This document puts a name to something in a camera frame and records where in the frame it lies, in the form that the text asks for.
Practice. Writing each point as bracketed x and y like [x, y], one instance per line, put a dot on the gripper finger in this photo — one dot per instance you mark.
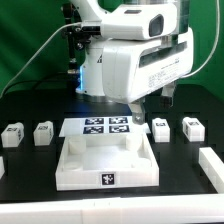
[138, 112]
[167, 94]

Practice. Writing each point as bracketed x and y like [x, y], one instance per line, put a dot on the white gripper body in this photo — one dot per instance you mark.
[133, 69]

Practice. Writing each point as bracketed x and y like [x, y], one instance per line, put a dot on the white square tabletop part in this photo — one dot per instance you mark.
[106, 161]

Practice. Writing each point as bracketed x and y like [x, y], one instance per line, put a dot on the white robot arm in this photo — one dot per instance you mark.
[91, 69]

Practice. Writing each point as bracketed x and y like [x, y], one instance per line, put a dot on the white sheet with markers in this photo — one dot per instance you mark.
[101, 125]

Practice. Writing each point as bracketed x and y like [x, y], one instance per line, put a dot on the green backdrop curtain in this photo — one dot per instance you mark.
[33, 57]

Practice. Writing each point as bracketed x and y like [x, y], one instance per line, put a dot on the white block left edge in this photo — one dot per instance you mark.
[2, 169]

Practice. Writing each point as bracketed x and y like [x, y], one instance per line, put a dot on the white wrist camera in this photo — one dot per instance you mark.
[135, 22]

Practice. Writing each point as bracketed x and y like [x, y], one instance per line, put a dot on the black camera stand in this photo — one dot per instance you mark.
[77, 39]

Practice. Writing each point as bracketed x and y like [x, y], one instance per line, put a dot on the white right obstacle wall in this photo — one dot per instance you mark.
[213, 167]

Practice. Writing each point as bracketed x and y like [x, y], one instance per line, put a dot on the white front rail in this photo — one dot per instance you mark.
[185, 209]

